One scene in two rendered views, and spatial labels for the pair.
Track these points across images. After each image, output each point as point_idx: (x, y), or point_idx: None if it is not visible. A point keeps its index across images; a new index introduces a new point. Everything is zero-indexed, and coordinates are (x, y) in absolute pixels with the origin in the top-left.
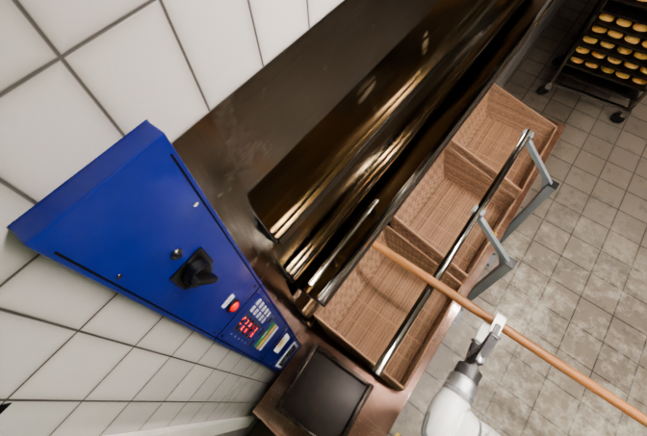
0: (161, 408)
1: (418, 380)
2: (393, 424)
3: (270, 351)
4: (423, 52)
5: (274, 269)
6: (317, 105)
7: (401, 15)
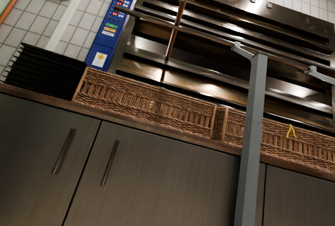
0: None
1: (90, 107)
2: (25, 90)
3: (97, 48)
4: (217, 10)
5: None
6: None
7: None
